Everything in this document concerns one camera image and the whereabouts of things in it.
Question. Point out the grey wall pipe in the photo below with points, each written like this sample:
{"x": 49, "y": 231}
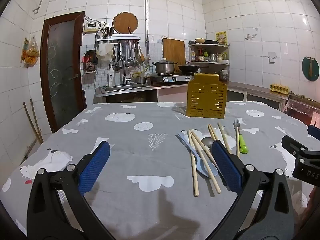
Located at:
{"x": 146, "y": 17}

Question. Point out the round wooden cutting board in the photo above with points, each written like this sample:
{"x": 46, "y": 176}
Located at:
{"x": 125, "y": 22}

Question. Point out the white hanging cloth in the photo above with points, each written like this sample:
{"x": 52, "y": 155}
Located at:
{"x": 104, "y": 52}

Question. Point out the steel cooking pot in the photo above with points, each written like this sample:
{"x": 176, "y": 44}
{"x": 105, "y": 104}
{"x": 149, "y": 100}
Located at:
{"x": 164, "y": 67}

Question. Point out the steel wall utensil rack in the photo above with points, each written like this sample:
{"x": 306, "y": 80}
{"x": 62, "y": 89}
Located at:
{"x": 117, "y": 39}

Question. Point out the beige bowl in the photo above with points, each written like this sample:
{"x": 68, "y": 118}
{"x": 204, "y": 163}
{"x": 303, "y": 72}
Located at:
{"x": 200, "y": 40}

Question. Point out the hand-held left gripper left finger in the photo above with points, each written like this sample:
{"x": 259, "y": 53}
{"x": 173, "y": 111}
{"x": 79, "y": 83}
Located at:
{"x": 96, "y": 163}

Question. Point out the hanging orange plastic bag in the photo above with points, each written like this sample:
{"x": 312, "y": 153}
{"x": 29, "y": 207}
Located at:
{"x": 31, "y": 55}

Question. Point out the white soap bottle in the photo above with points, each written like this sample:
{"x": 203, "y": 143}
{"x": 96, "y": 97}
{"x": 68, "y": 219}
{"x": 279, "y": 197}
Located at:
{"x": 111, "y": 79}

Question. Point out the red black hanging mitt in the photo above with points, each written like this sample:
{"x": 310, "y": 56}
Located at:
{"x": 89, "y": 61}

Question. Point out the glass jar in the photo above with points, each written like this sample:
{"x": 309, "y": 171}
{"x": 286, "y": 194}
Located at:
{"x": 224, "y": 76}

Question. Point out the steel kitchen sink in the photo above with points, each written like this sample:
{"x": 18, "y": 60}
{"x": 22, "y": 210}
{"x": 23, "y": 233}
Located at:
{"x": 125, "y": 88}

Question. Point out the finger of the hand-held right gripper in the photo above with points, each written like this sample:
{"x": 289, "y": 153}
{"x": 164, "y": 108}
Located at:
{"x": 314, "y": 132}
{"x": 291, "y": 143}

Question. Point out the light blue plastic spoon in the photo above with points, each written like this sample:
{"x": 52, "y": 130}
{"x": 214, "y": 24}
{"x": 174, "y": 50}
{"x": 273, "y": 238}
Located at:
{"x": 202, "y": 170}

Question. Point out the leaning wooden stick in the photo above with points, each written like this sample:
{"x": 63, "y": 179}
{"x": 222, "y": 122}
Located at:
{"x": 36, "y": 120}
{"x": 32, "y": 122}

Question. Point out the black wok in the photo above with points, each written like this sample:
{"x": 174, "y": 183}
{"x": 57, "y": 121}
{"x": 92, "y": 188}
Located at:
{"x": 188, "y": 68}

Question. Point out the metal spoon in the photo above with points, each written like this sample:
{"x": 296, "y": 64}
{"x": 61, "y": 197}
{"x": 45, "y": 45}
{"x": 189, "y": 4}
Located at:
{"x": 207, "y": 142}

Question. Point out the small steel saucepan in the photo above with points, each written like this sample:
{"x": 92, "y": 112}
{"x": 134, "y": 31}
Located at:
{"x": 140, "y": 80}

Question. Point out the yellow wall poster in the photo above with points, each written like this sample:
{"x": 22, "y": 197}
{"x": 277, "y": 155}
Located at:
{"x": 221, "y": 38}

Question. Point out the green round wall board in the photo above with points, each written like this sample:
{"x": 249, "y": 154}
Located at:
{"x": 305, "y": 67}

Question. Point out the white wall socket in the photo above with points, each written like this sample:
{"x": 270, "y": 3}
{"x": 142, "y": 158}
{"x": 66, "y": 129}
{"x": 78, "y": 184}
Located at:
{"x": 272, "y": 57}

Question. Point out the row of hanging metal ladles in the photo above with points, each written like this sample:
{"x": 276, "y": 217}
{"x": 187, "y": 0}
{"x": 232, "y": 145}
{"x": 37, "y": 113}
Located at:
{"x": 130, "y": 55}

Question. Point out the row of condiment bottles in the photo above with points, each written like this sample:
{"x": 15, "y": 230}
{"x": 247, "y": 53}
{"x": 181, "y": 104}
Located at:
{"x": 207, "y": 57}

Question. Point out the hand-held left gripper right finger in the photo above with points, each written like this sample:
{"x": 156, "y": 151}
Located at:
{"x": 226, "y": 165}

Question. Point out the brown frosted glass door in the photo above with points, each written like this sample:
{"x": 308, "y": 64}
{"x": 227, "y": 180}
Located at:
{"x": 62, "y": 80}

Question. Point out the wooden chopstick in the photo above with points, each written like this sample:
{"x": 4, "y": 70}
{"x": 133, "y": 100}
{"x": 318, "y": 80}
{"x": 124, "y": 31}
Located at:
{"x": 223, "y": 136}
{"x": 212, "y": 131}
{"x": 207, "y": 166}
{"x": 193, "y": 162}

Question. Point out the steel corner shelf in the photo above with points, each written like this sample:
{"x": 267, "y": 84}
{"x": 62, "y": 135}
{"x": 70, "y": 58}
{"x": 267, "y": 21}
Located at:
{"x": 210, "y": 45}

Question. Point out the steel faucet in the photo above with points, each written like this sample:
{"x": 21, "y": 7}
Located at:
{"x": 124, "y": 78}

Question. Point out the yellow slotted utensil holder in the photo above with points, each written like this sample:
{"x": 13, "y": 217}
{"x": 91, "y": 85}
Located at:
{"x": 206, "y": 97}

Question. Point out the rectangular wooden cutting board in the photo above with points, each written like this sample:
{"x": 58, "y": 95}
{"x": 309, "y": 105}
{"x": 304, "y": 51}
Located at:
{"x": 173, "y": 51}

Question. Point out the grey printed tablecloth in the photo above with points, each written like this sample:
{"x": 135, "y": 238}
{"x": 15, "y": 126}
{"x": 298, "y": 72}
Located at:
{"x": 140, "y": 160}

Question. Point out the steel gas stove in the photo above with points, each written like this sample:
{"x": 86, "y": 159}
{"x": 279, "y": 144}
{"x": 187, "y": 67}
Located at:
{"x": 172, "y": 78}

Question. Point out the kitchen counter cabinets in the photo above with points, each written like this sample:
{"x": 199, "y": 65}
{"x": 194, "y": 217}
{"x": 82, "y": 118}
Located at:
{"x": 255, "y": 96}

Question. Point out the white wall meter box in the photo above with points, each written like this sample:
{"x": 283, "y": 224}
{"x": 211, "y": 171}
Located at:
{"x": 90, "y": 27}

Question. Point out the yellow egg carton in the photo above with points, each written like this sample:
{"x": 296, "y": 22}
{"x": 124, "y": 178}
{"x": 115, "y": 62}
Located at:
{"x": 280, "y": 88}

